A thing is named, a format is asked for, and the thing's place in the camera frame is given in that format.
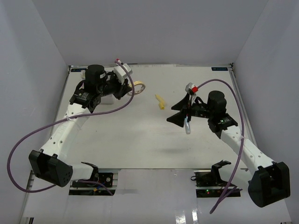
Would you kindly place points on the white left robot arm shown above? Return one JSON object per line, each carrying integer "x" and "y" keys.
{"x": 49, "y": 162}

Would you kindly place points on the black table logo label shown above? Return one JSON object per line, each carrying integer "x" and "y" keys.
{"x": 219, "y": 69}
{"x": 78, "y": 69}

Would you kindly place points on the white front cover panel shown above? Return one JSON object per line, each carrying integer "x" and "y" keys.
{"x": 149, "y": 197}

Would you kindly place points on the yellow masking tape roll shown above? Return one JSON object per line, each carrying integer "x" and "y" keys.
{"x": 139, "y": 87}

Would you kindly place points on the black left table logo label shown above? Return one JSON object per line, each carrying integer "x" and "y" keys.
{"x": 78, "y": 69}

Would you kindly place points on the yellow highlighter body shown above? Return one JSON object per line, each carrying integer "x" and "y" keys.
{"x": 160, "y": 99}

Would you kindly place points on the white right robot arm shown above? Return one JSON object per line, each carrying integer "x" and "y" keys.
{"x": 270, "y": 180}

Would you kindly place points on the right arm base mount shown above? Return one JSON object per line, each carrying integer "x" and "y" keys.
{"x": 209, "y": 183}

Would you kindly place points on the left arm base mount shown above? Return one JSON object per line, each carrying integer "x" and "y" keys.
{"x": 90, "y": 181}

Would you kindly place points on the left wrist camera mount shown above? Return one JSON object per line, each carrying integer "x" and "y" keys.
{"x": 121, "y": 72}

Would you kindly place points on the white right organizer box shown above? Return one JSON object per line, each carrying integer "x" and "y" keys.
{"x": 107, "y": 100}

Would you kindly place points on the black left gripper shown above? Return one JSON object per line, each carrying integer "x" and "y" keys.
{"x": 123, "y": 89}

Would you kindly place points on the aluminium table edge rail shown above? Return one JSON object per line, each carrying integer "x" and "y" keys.
{"x": 244, "y": 114}

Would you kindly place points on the yellow highlighter cap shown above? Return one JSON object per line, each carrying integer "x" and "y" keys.
{"x": 161, "y": 106}

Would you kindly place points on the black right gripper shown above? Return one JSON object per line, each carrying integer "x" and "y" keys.
{"x": 179, "y": 118}

